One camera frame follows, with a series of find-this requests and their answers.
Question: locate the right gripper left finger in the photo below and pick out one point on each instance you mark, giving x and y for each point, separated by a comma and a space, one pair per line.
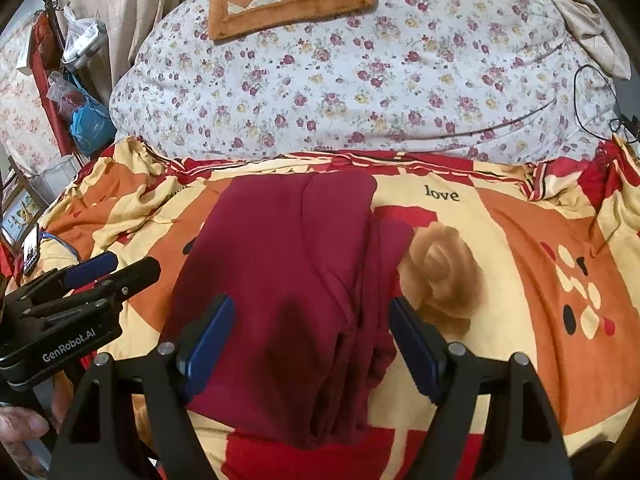
128, 419

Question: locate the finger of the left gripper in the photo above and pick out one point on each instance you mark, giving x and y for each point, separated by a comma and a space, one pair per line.
56, 283
125, 277

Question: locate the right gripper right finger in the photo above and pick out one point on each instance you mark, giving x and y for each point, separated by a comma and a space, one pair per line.
522, 437

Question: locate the maroon sweater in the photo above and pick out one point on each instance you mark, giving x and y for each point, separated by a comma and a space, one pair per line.
311, 272

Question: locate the person's left hand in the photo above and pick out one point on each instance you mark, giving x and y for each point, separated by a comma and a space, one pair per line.
19, 425

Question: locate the smartphone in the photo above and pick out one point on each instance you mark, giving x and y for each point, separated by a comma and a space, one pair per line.
31, 250

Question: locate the framed picture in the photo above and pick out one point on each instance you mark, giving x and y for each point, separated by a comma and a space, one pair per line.
21, 208

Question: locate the blue plastic bag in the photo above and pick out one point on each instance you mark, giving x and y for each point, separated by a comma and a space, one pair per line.
91, 127

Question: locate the red orange cream blanket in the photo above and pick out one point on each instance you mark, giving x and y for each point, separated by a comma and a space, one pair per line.
540, 259

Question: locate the white plastic bag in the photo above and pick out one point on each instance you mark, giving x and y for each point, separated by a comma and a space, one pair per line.
84, 38

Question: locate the white floral quilt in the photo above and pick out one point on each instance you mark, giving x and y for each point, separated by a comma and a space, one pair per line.
498, 80

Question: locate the beige curtain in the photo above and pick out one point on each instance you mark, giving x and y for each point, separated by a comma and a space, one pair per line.
592, 30

